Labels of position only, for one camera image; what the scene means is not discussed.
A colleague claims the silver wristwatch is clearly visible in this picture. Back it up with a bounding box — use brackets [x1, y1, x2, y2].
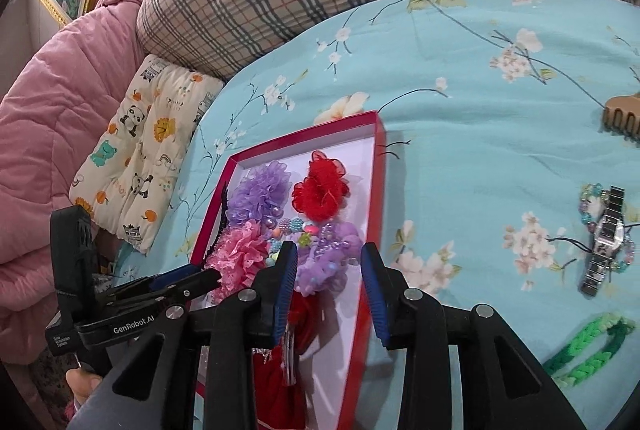
[579, 186, 628, 295]

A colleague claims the green braided hair band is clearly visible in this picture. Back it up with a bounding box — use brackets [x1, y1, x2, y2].
[542, 313, 636, 388]

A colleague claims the cartoon animal print cushion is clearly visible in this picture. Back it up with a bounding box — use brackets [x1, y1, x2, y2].
[68, 54, 225, 255]

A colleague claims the purple beaded scrunchie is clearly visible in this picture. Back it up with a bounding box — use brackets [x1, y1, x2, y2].
[295, 221, 365, 296]

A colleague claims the red velvet bow clip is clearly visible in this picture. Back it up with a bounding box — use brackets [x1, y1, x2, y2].
[250, 295, 321, 430]

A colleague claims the red cardboard box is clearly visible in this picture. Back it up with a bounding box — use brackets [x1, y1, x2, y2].
[190, 110, 387, 430]

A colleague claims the person's left hand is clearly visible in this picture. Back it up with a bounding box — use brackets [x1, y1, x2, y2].
[65, 367, 103, 416]

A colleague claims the colourful chunky bead bracelet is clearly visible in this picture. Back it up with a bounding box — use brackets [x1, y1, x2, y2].
[265, 216, 321, 261]

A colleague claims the teal floral bedsheet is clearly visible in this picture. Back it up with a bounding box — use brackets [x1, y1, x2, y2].
[115, 0, 640, 430]

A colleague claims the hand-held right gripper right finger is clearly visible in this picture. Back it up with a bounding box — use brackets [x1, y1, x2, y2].
[361, 243, 588, 430]

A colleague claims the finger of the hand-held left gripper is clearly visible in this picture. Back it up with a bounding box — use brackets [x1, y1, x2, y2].
[97, 264, 201, 301]
[107, 268, 222, 308]

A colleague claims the black comb hair clip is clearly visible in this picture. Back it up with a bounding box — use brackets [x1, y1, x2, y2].
[200, 187, 231, 268]

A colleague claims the purple flower scrunchie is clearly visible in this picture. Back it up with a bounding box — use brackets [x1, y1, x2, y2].
[227, 161, 293, 228]

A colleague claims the tan hair claw clip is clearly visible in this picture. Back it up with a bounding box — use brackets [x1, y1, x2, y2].
[602, 93, 640, 141]

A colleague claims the pink flower scrunchie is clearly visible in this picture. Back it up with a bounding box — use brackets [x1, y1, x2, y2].
[205, 220, 271, 303]

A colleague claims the pastel bead bracelet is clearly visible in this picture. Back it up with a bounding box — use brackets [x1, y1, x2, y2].
[579, 183, 636, 273]

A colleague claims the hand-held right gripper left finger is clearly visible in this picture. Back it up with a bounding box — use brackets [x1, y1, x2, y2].
[70, 240, 301, 430]

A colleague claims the red flower scrunchie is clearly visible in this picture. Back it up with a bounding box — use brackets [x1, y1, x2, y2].
[291, 151, 348, 222]

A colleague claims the pink quilt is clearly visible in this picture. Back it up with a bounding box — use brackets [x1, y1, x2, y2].
[0, 0, 156, 430]

